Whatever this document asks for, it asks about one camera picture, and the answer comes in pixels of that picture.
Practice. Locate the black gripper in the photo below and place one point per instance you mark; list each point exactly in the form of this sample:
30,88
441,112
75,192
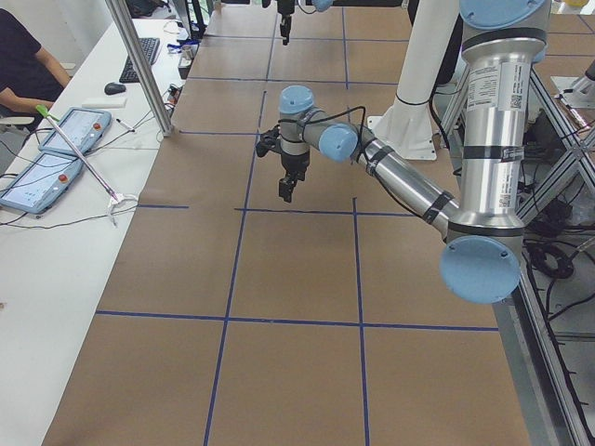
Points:
284,7
295,163

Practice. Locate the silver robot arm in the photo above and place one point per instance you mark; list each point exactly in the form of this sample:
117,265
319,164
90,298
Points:
482,234
318,6

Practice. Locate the brown paper table cover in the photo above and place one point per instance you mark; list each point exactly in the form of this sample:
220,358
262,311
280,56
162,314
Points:
234,318

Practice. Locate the black computer mouse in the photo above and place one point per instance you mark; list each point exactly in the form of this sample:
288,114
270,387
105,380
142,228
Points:
114,88

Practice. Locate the upper teach pendant tablet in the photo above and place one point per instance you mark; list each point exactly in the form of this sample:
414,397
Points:
84,127

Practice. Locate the teach pendant tablet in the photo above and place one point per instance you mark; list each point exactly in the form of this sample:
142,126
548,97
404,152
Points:
84,127
37,187

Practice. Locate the lower teach pendant tablet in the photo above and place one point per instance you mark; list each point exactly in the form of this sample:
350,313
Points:
37,187

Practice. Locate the seated person in black shirt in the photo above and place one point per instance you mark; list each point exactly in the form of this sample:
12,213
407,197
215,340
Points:
30,75

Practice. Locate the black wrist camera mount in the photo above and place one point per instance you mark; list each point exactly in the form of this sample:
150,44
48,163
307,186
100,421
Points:
268,141

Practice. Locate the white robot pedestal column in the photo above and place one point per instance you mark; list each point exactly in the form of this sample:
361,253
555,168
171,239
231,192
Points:
405,125

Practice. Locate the aluminium frame post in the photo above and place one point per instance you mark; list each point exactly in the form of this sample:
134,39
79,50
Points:
127,30

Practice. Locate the grabber stick with green handle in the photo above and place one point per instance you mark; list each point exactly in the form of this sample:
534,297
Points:
116,198

